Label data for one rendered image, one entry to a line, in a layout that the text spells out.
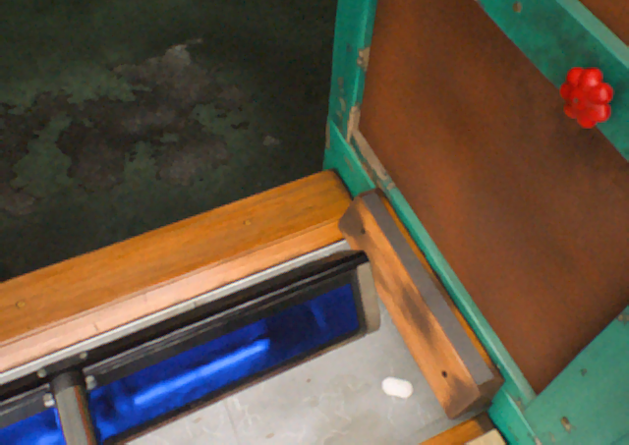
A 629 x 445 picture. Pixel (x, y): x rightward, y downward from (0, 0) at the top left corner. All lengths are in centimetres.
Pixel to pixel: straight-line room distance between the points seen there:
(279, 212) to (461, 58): 42
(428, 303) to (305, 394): 20
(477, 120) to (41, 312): 60
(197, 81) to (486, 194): 166
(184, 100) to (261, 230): 128
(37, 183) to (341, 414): 140
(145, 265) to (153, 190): 104
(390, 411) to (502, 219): 32
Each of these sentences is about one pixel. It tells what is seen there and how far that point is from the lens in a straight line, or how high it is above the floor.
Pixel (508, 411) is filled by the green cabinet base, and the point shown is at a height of 82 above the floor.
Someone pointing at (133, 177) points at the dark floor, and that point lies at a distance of 201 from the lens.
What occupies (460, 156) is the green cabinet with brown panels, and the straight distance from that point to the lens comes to 71.
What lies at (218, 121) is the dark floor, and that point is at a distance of 211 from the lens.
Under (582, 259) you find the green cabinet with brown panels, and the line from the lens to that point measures 61.
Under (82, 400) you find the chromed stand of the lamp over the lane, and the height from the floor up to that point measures 112.
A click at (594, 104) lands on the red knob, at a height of 125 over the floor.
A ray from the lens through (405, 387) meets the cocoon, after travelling 86.
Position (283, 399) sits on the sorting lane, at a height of 74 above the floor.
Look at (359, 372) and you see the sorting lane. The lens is 88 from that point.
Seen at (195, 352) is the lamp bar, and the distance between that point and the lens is 51.
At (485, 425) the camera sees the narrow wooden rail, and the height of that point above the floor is 76.
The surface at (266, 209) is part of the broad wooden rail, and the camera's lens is 97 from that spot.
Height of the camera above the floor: 156
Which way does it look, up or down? 55 degrees down
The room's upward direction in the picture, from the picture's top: 5 degrees clockwise
